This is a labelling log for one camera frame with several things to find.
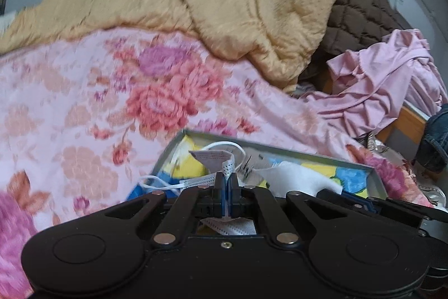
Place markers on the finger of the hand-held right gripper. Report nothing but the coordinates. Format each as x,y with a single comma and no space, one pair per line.
358,203
334,196

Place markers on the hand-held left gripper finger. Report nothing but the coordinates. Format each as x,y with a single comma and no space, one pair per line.
221,192
230,194

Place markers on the grey box with colourful picture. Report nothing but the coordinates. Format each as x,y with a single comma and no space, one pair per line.
353,180

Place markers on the white face mask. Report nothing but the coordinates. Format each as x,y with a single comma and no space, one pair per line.
213,157
194,181

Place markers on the white cloth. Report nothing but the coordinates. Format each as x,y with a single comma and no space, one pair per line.
297,178

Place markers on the silver patterned cloth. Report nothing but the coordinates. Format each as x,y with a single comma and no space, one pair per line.
432,195

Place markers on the blue denim jeans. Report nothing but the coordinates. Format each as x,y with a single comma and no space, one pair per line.
435,141

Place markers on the pink garment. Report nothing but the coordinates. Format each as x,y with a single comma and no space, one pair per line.
367,92

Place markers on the pink floral bedspread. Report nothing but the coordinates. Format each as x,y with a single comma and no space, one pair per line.
70,110

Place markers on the brown quilted blanket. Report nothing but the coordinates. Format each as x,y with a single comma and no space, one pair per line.
360,15

